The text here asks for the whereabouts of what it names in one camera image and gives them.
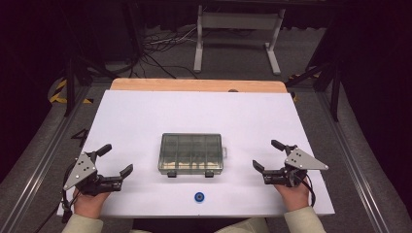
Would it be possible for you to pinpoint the wooden table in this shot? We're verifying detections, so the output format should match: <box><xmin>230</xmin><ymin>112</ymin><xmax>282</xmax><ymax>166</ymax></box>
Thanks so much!
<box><xmin>110</xmin><ymin>78</ymin><xmax>289</xmax><ymax>94</ymax></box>

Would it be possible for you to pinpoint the white metal stand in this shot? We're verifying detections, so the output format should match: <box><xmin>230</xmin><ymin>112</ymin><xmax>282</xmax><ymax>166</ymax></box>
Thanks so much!
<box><xmin>192</xmin><ymin>4</ymin><xmax>287</xmax><ymax>76</ymax></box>

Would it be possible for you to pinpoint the white board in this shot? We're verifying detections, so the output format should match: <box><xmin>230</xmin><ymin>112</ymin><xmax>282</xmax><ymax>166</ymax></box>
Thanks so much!
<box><xmin>57</xmin><ymin>89</ymin><xmax>335</xmax><ymax>218</ymax></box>

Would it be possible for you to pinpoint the metal floor rail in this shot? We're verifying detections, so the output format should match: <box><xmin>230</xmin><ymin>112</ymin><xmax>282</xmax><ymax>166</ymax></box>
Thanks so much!
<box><xmin>315</xmin><ymin>90</ymin><xmax>390</xmax><ymax>233</ymax></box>
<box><xmin>0</xmin><ymin>86</ymin><xmax>93</xmax><ymax>233</ymax></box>

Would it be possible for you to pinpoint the clear plastic compartment box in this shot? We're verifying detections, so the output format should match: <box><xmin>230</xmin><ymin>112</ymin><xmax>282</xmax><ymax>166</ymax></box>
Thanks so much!
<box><xmin>157</xmin><ymin>132</ymin><xmax>228</xmax><ymax>179</ymax></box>

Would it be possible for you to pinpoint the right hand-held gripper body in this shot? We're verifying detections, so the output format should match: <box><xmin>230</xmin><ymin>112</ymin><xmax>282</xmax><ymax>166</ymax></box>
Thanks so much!
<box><xmin>261</xmin><ymin>147</ymin><xmax>329</xmax><ymax>188</ymax></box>

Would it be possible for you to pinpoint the bundle of floor cables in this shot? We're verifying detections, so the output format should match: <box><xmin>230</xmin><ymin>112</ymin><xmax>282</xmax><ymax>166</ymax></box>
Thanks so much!
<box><xmin>129</xmin><ymin>25</ymin><xmax>200</xmax><ymax>81</ymax></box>

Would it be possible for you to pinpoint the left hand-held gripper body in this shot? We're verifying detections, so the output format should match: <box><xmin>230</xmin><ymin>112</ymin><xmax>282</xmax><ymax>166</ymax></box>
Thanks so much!
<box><xmin>62</xmin><ymin>151</ymin><xmax>124</xmax><ymax>197</ymax></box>

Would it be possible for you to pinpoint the person's right hand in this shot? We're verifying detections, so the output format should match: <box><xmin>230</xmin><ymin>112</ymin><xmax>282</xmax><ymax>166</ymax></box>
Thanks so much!
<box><xmin>274</xmin><ymin>179</ymin><xmax>310</xmax><ymax>213</ymax></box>

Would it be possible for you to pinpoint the right hand-held gripper cable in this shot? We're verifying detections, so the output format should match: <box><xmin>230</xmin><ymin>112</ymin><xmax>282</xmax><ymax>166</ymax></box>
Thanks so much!
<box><xmin>300</xmin><ymin>174</ymin><xmax>317</xmax><ymax>208</ymax></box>

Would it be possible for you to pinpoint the person's left hand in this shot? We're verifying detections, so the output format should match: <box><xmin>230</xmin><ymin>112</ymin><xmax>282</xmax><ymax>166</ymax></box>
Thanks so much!
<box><xmin>72</xmin><ymin>187</ymin><xmax>111</xmax><ymax>220</ymax></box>

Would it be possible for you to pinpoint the yellow black floor tape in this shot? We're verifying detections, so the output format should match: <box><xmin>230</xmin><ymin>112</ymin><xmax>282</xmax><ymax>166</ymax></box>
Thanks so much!
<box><xmin>48</xmin><ymin>79</ymin><xmax>94</xmax><ymax>105</ymax></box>

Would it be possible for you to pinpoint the black tripod stand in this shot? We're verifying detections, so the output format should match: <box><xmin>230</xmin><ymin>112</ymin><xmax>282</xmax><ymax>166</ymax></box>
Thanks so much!
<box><xmin>285</xmin><ymin>18</ymin><xmax>344</xmax><ymax>122</ymax></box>
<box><xmin>62</xmin><ymin>54</ymin><xmax>111</xmax><ymax>117</ymax></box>

